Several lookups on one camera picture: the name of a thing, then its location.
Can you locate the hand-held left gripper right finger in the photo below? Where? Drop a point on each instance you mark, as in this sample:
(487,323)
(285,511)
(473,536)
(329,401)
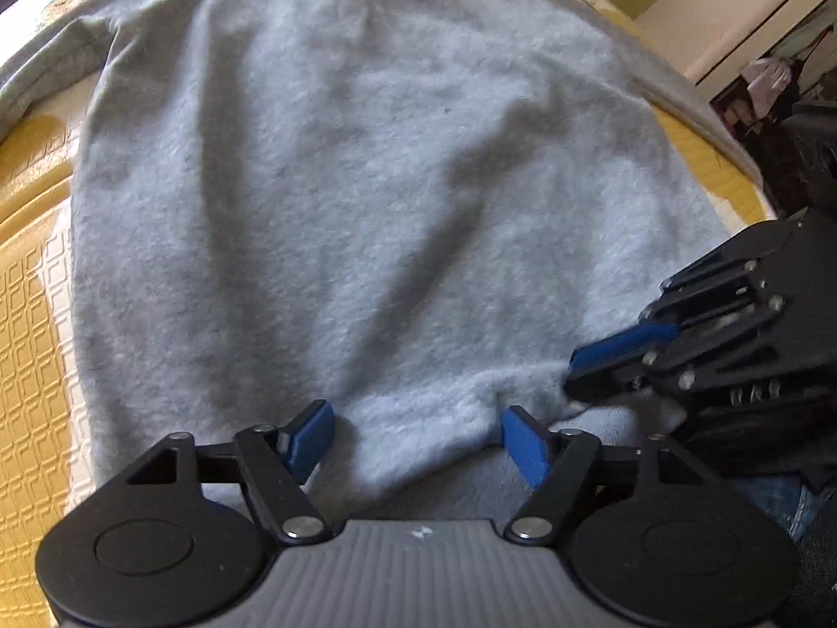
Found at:
(526,445)

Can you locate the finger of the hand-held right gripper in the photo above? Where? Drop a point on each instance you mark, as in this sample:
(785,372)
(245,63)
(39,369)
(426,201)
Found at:
(628,379)
(614,350)

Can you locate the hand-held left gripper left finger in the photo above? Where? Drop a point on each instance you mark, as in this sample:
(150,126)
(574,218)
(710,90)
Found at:
(310,435)

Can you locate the grey sweatshirt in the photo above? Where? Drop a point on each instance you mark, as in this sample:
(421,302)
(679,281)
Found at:
(366,176)

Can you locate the person's leg in jeans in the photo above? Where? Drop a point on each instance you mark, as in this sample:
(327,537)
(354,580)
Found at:
(785,504)

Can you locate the colourful foam play mat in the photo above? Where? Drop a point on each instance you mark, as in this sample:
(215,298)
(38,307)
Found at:
(33,340)

